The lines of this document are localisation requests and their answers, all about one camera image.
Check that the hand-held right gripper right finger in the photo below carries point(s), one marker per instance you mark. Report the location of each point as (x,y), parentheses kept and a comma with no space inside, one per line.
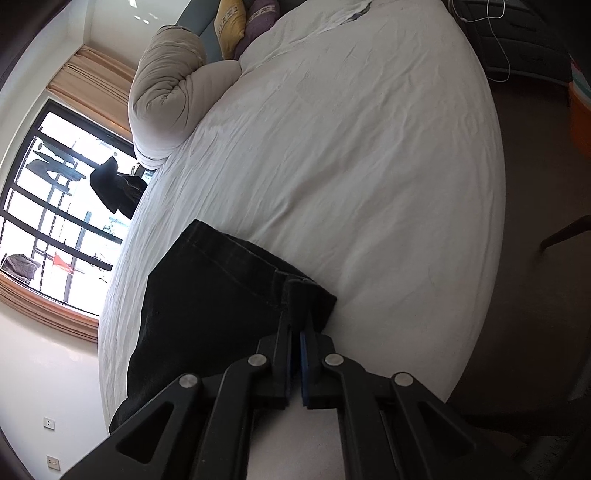
(304,369)

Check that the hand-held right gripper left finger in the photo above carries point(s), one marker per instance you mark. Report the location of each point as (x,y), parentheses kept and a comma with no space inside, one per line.
(287,369)

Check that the black pants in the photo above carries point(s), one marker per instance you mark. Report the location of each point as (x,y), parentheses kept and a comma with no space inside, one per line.
(207,295)

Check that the white bed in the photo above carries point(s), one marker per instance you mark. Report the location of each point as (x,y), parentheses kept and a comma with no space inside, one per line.
(351,161)

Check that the black hanging garment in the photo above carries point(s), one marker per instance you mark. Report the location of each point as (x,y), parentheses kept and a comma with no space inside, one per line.
(115,187)

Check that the black framed window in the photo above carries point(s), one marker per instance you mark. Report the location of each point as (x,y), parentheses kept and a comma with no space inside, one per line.
(60,203)

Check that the dark wooden chair leg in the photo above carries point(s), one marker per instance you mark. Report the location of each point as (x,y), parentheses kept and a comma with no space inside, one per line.
(565,233)

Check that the rolled beige duvet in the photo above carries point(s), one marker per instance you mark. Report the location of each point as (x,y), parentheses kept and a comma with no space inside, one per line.
(171,97)

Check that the beige curtain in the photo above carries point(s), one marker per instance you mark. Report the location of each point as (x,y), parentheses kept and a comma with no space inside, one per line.
(94,78)

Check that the yellow pillow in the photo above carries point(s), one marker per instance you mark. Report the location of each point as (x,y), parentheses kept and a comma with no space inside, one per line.
(232,23)

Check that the purple pillow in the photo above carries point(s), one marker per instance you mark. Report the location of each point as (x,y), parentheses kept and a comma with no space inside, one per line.
(258,18)

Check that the dark grey nightstand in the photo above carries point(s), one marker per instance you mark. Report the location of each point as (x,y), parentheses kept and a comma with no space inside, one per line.
(521,41)

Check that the white wall socket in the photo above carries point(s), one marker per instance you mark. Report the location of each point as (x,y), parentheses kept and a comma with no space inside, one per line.
(53,462)
(49,422)

